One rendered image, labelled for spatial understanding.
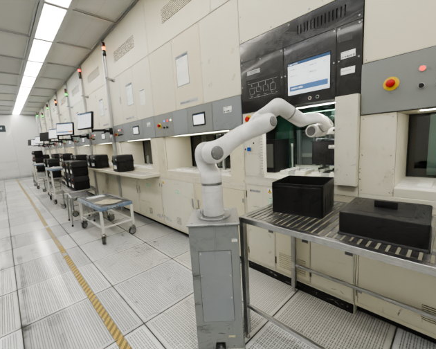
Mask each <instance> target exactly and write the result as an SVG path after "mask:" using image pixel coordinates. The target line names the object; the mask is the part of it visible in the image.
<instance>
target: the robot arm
mask: <svg viewBox="0 0 436 349"><path fill-rule="evenodd" d="M279 115H280V116H281V117H283V118H285V119H286V120H288V121H289V122H290V123H293V124H294V125H295V126H297V127H304V126H306V125H309V126H308V127H307V128H306V135H307V136H308V137H321V136H325V135H326V134H335V127H333V123H332V121H331V120H330V119H329V118H328V117H326V116H324V115H323V114H319V113H311V114H303V113H302V112H301V111H299V110H298V109H296V108H295V107H294V106H292V105H291V104H289V103H288V102H287V101H285V100H283V99H281V98H275V99H273V100H272V101H271V102H270V103H268V104H267V105H266V106H264V107H263V108H261V109H260V110H259V111H257V112H255V113H254V114H253V115H252V116H251V118H250V119H249V121H248V122H247V123H244V124H243V125H240V126H239V127H236V128H235V129H233V130H231V131H229V132H228V133H227V134H225V135H224V136H222V137H221V138H218V139H217V140H214V141H210V142H203V143H200V144H198V146H197V147H196V150H195V161H196V164H197V167H198V170H199V173H200V176H201V192H202V202H203V208H202V209H200V213H198V215H197V217H198V219H200V220H203V221H209V222H213V221H219V220H224V219H226V218H228V217H230V212H229V211H227V210H225V209H224V199H223V187H222V176H221V173H220V171H219V168H218V167H217V163H219V162H221V161H223V160H224V159H225V158H226V157H227V156H228V155H229V154H230V153H231V152H232V151H233V150H234V149H235V148H236V147H238V146H240V145H241V144H243V143H245V142H247V141H249V140H251V139H252V138H255V137H257V136H260V135H263V134H265V133H267V132H270V131H271V130H272V129H274V128H275V126H276V125H277V118H276V117H277V116H279ZM314 123H317V124H315V125H310V124H314Z"/></svg>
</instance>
